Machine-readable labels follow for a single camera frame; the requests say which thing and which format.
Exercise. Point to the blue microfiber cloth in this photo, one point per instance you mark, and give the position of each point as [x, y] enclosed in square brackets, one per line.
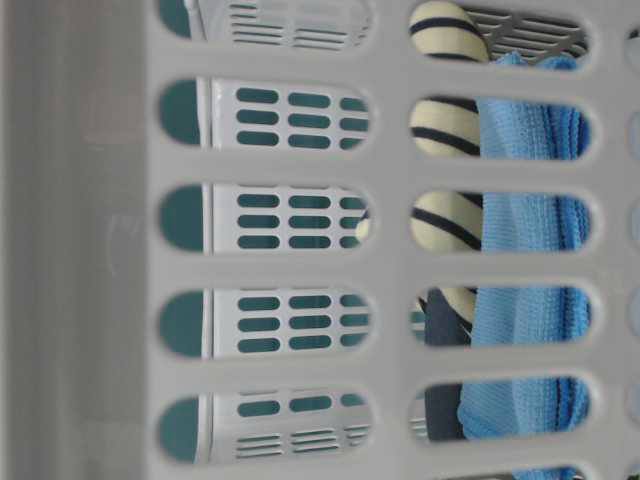
[529, 222]

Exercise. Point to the white plastic shopping basket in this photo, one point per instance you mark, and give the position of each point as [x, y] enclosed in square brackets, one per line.
[86, 271]

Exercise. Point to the dark navy cloth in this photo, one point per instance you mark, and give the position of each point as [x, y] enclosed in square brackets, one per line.
[441, 402]

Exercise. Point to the cream navy striped cloth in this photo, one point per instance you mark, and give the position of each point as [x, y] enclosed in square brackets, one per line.
[442, 125]

